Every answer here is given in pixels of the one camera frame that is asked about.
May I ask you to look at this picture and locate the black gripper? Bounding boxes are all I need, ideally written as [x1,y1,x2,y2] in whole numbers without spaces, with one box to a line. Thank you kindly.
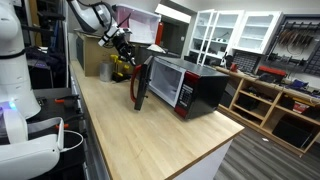
[112,31,136,66]

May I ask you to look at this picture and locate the black microwave door red handle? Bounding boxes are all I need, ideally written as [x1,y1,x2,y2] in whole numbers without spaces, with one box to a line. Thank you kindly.
[130,56,153,111]

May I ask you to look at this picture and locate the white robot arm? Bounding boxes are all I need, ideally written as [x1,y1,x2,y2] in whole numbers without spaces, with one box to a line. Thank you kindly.
[66,0,136,66]

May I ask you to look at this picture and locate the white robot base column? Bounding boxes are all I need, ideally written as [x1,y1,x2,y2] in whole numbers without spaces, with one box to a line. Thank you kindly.
[0,0,41,119]

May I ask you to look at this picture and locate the black and red microwave body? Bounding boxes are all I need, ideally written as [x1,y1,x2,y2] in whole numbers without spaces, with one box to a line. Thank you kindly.
[149,56,229,119]

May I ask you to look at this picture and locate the white cabinet right glass door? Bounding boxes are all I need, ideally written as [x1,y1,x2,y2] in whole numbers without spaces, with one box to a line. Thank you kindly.
[233,11,282,54]

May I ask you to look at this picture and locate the grey metal cylinder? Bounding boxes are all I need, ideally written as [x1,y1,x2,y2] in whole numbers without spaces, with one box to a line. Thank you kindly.
[100,62,113,82]

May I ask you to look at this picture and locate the clear plastic storage bin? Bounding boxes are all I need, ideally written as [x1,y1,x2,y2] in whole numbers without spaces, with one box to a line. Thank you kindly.
[115,4,161,44]

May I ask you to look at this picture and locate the large cardboard box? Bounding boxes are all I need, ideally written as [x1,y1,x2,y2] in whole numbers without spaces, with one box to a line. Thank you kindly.
[76,31,118,76]

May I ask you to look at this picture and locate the orange black clamp far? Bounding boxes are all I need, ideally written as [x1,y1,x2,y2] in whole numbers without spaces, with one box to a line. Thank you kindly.
[54,95,79,107]

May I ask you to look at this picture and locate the orange black clamp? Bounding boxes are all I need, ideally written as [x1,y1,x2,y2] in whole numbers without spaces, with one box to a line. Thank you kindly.
[54,95,79,107]
[54,114,83,131]

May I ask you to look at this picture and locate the orange black clamp near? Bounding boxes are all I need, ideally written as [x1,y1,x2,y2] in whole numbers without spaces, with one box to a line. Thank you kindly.
[54,114,83,131]

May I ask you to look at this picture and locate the white cabinet left glass doors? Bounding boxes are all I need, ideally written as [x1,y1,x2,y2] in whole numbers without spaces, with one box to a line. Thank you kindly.
[188,9,244,65]

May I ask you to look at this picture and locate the black breadboard plate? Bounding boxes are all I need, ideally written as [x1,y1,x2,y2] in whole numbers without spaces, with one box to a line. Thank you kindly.
[28,88,85,169]

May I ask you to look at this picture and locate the small parts drawer organiser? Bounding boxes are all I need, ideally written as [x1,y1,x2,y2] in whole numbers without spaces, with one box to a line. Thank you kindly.
[233,51,261,73]

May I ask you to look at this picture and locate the red toolbox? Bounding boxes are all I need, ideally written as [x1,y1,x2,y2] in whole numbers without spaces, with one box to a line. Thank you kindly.
[257,66,286,83]

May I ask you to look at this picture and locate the wooden shelving workbench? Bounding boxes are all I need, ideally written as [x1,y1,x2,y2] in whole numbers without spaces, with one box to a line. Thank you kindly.
[216,67,320,156]

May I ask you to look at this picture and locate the yellow handled clamp tool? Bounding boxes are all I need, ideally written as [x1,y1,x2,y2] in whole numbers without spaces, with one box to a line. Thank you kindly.
[110,55,131,82]

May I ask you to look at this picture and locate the white cable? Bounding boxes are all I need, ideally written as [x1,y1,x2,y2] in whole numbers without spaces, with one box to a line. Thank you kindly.
[59,129,85,154]

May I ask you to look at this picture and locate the black pegboard tool wall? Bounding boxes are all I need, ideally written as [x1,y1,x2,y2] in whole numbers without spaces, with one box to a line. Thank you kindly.
[266,14,320,76]

